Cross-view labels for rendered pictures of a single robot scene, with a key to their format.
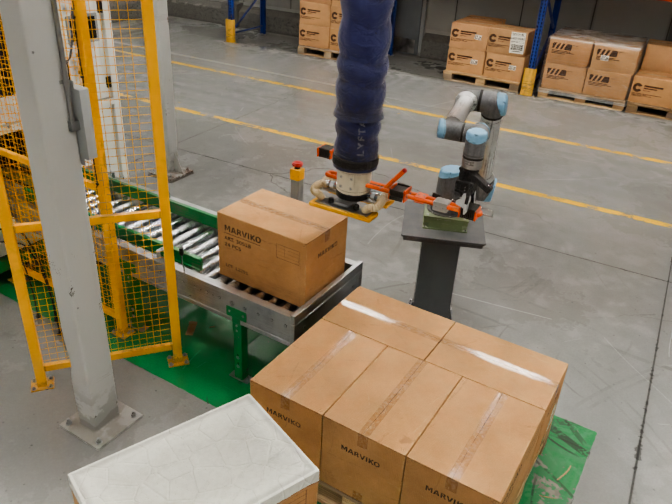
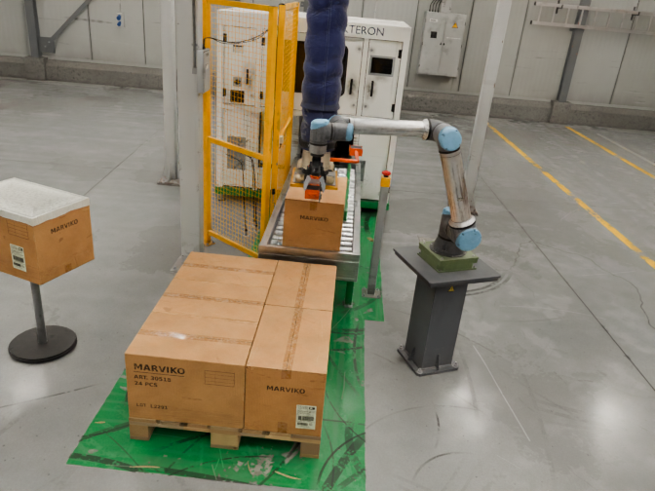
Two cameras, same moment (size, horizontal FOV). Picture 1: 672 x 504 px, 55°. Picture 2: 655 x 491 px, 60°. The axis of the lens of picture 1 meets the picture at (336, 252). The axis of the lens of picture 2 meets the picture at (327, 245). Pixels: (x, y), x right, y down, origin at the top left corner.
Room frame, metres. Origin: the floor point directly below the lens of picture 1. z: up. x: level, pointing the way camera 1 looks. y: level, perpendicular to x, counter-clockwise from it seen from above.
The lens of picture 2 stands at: (1.36, -3.13, 2.25)
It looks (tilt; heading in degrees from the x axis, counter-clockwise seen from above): 24 degrees down; 61
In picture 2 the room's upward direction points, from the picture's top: 5 degrees clockwise
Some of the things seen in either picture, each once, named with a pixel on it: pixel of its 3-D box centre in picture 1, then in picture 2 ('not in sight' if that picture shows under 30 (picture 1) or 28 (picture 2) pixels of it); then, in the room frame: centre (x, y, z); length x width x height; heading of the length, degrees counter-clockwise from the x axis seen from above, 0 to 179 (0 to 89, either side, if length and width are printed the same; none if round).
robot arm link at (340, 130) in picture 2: (476, 134); (340, 131); (2.80, -0.60, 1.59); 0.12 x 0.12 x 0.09; 73
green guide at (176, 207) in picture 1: (163, 199); (351, 185); (4.00, 1.21, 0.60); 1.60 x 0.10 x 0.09; 60
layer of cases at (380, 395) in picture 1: (410, 403); (247, 331); (2.40, -0.41, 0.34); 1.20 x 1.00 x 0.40; 60
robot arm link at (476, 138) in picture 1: (475, 144); (319, 132); (2.69, -0.58, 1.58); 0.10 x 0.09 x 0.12; 163
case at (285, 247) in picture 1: (282, 245); (316, 212); (3.17, 0.30, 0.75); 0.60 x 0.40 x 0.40; 59
